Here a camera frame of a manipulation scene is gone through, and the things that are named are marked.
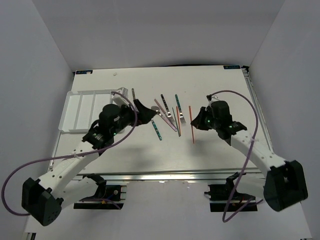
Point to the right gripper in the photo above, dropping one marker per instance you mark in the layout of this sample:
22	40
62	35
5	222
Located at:
197	122

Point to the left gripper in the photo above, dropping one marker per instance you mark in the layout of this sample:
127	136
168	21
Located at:
145	114

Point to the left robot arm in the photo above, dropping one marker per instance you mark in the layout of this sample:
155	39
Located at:
45	197

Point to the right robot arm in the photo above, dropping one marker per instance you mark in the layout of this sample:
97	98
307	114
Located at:
284	182

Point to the teal chopstick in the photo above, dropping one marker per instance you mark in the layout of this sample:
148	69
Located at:
176	122

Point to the right blue table label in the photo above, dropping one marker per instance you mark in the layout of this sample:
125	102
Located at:
231	67

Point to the blue table label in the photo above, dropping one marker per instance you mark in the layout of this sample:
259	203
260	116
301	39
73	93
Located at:
84	72
231	67

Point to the white divided plastic tray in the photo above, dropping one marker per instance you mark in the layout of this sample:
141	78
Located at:
82	108

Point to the left blue table label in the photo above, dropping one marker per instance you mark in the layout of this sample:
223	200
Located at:
84	72

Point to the pink handled spoon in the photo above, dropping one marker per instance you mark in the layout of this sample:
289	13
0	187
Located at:
157	110

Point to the teal handled spoon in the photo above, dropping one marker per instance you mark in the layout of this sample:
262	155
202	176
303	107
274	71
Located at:
156	130

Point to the teal handled fork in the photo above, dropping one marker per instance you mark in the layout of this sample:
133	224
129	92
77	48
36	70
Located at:
181	116

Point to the black handled fork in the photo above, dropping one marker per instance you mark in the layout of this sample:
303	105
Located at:
168	113

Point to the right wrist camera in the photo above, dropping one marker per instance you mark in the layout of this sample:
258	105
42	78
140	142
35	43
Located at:
211	98

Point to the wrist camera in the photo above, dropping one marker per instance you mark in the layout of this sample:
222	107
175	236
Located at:
119	99
211	98

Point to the black handled table knife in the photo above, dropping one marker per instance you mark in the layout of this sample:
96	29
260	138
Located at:
133	93

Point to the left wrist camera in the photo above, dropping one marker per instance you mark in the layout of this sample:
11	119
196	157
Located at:
119	99

